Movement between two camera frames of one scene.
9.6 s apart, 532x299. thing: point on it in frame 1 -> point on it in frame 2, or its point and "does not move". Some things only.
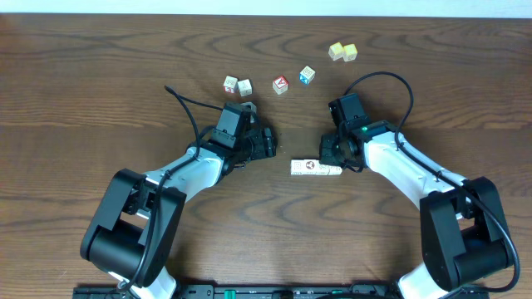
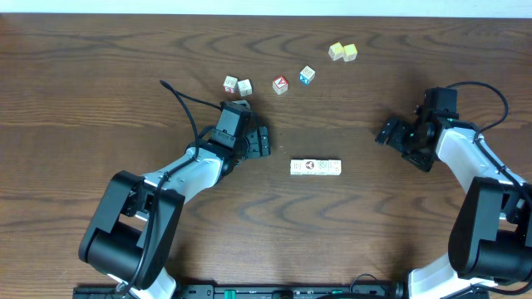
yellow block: x=298 y=167 does not move
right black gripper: x=327 y=157 -> x=402 y=127
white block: x=322 y=169 does not move
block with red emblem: x=310 y=167 does not move
